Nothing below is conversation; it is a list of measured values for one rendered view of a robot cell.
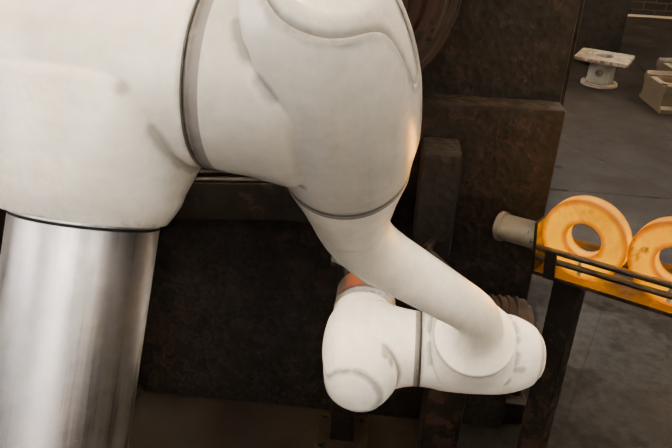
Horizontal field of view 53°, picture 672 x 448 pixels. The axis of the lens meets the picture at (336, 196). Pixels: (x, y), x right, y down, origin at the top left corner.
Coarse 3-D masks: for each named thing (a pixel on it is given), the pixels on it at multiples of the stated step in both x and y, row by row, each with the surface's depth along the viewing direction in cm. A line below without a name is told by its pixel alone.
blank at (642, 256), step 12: (648, 228) 113; (660, 228) 112; (636, 240) 115; (648, 240) 114; (660, 240) 113; (636, 252) 116; (648, 252) 115; (636, 264) 117; (648, 264) 115; (660, 264) 117; (660, 276) 115; (660, 288) 115; (660, 300) 116
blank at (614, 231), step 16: (560, 208) 123; (576, 208) 121; (592, 208) 119; (608, 208) 118; (544, 224) 126; (560, 224) 124; (592, 224) 120; (608, 224) 118; (624, 224) 118; (544, 240) 127; (560, 240) 125; (608, 240) 119; (624, 240) 117; (592, 256) 122; (608, 256) 120; (624, 256) 118; (576, 272) 125; (608, 272) 121
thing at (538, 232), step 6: (546, 216) 127; (540, 222) 126; (540, 228) 126; (534, 234) 126; (540, 234) 127; (534, 240) 126; (540, 240) 128; (534, 246) 127; (534, 252) 127; (540, 252) 129; (534, 258) 128; (534, 264) 128; (540, 264) 130; (534, 270) 129
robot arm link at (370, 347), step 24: (336, 312) 92; (360, 312) 90; (384, 312) 90; (408, 312) 91; (336, 336) 88; (360, 336) 86; (384, 336) 87; (408, 336) 87; (336, 360) 85; (360, 360) 84; (384, 360) 85; (408, 360) 87; (336, 384) 84; (360, 384) 83; (384, 384) 84; (408, 384) 89; (360, 408) 86
